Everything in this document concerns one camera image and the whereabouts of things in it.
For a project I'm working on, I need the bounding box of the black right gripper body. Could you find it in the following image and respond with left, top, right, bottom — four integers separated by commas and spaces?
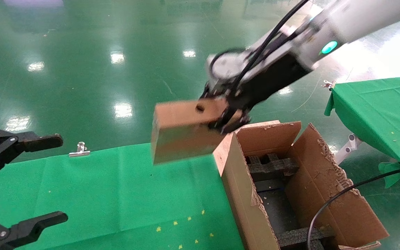
221, 54, 313, 113

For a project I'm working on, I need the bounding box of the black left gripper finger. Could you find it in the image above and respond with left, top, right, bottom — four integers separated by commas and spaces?
0, 211, 69, 250
0, 130, 64, 178

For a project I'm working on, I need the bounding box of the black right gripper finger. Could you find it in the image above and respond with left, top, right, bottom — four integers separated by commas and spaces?
208, 106, 252, 135
200, 85, 230, 105

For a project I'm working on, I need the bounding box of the small cardboard box with hole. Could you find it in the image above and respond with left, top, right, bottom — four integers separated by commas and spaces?
151, 98, 244, 164

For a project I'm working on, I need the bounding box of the large open cardboard carton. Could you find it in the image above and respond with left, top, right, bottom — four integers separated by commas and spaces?
213, 120, 390, 250

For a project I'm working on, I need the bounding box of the dark grey foam insert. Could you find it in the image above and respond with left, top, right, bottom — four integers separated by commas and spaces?
245, 155, 299, 183
276, 226, 336, 250

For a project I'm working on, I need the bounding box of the wide green tablecloth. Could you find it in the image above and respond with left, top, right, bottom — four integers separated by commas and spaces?
0, 142, 245, 250

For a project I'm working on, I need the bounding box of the narrow green tablecloth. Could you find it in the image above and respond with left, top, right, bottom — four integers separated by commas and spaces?
324, 75, 400, 190

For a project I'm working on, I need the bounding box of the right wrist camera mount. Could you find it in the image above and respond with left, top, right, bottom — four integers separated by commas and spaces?
207, 49, 252, 89

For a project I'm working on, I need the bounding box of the white metal table frame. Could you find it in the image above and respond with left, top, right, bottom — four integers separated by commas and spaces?
334, 134, 364, 165

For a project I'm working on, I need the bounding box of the black loose cable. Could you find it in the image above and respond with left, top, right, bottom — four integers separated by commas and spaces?
306, 165, 400, 250

